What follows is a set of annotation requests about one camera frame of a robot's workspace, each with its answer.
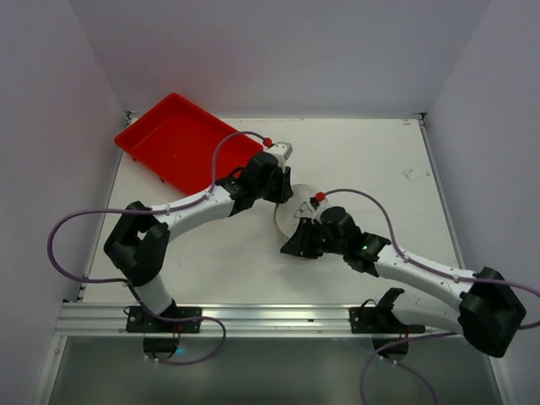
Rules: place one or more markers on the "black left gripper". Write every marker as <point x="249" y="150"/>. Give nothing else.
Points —
<point x="283" y="186"/>

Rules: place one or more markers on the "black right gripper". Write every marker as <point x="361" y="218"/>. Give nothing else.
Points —
<point x="310" y="238"/>

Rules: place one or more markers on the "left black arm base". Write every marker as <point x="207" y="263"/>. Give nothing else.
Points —
<point x="139" y="321"/>

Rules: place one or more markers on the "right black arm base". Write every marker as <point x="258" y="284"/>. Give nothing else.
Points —
<point x="376" y="318"/>

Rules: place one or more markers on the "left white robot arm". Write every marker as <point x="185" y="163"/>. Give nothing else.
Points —
<point x="138" y="242"/>

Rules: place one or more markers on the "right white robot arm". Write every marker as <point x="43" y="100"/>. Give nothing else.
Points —
<point x="481" y="307"/>

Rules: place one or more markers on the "red plastic tray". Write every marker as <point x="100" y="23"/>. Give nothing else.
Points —
<point x="176" y="139"/>

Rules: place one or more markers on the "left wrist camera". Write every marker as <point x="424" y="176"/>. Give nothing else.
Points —
<point x="282" y="150"/>

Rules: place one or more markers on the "aluminium mounting rail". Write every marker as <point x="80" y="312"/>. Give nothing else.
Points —
<point x="240" y="321"/>

